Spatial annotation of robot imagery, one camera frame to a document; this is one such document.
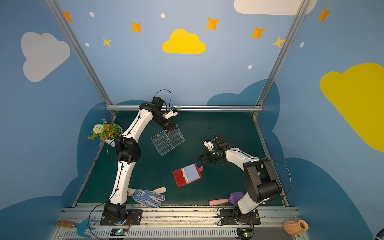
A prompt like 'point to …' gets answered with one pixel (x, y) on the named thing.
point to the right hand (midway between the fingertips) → (200, 158)
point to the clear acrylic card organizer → (164, 141)
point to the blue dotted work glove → (149, 198)
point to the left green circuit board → (118, 232)
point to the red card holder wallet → (187, 175)
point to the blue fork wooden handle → (81, 226)
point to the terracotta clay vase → (294, 227)
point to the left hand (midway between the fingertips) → (172, 123)
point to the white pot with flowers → (107, 131)
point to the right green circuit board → (244, 233)
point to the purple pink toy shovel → (234, 197)
